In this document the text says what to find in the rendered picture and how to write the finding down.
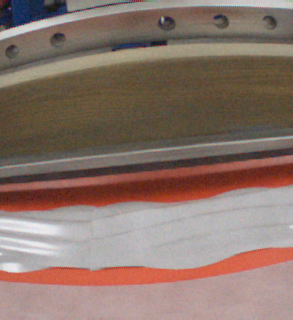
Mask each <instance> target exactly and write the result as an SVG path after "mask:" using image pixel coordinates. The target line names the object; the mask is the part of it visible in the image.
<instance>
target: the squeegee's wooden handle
mask: <svg viewBox="0 0 293 320"><path fill-rule="evenodd" d="M283 128H285V129H290V128H293V45H291V44H288V45H287V44H268V43H266V44H263V43H260V44H258V43H255V44H253V43H249V44H248V43H243V44H242V43H224V44H223V43H217V44H215V43H211V44H206V43H204V44H190V45H189V44H183V45H168V46H154V47H147V48H140V49H130V50H121V51H115V52H110V53H103V54H95V55H88V56H83V57H80V58H75V59H68V60H64V61H61V62H54V63H50V64H48V65H42V66H37V67H35V68H29V69H25V70H23V71H17V72H14V73H12V74H6V75H3V76H0V159H2V158H8V157H18V156H29V155H36V154H44V153H51V152H59V151H67V150H75V149H84V148H92V147H96V146H102V145H110V144H119V143H128V142H137V141H147V140H156V139H165V140H166V139H174V138H183V137H192V136H201V135H210V134H216V135H218V134H226V133H234V132H240V133H241V132H249V131H256V130H257V131H264V130H270V129H272V130H277V129H283Z"/></svg>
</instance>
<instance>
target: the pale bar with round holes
mask: <svg viewBox="0 0 293 320"><path fill-rule="evenodd" d="M218 14H220V15H222V17H221V18H219V19H213V18H214V16H216V15H218ZM265 16H267V18H266V19H264V20H263V18H264V17H265ZM162 17H171V18H172V20H169V21H161V19H160V18H162ZM59 33H62V34H64V35H65V36H61V35H60V34H59ZM195 38H198V39H202V38H208V39H209V38H252V39H253V38H257V39H258V38H262V39H264V38H266V39H269V38H271V39H289V40H291V39H292V40H293V1H284V0H282V1H281V0H154V1H142V2H135V3H129V4H120V5H112V6H106V7H100V8H95V9H90V10H85V11H80V12H73V13H69V14H66V15H62V16H56V17H52V18H49V19H44V20H40V21H37V22H33V23H29V24H26V25H23V26H18V27H16V28H12V29H8V30H6V31H2V32H0V71H1V70H7V69H10V68H12V67H18V66H21V65H24V64H30V63H33V62H36V61H42V60H45V59H49V58H55V57H58V56H61V55H68V54H73V53H76V52H81V51H88V50H95V49H99V48H103V47H110V46H117V45H124V44H131V43H145V42H153V41H160V40H164V41H167V40H174V39H178V40H181V39H195Z"/></svg>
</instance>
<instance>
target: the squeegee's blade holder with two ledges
mask: <svg viewBox="0 0 293 320"><path fill-rule="evenodd" d="M292 147H293V128H290V129H285V128H283V129H277V130H272V129H270V130H264V131H257V130H256V131H249V132H241V133H240V132H234V133H226V134H218V135H216V134H210V135H201V136H192V137H183V138H174V139H166V140H165V139H156V140H147V141H137V142H128V143H119V144H110V145H102V146H96V147H92V148H84V149H75V150H67V151H59V152H51V153H44V154H36V155H29V156H18V157H8V158H2V159H0V178H3V177H9V176H15V177H16V176H24V175H30V174H46V173H54V172H61V171H70V170H88V169H96V168H105V167H115V166H124V165H133V164H143V163H153V162H163V161H171V160H181V159H191V158H199V157H208V156H217V155H226V154H233V153H234V154H242V153H250V152H257V151H264V150H271V149H273V150H279V149H285V148H292Z"/></svg>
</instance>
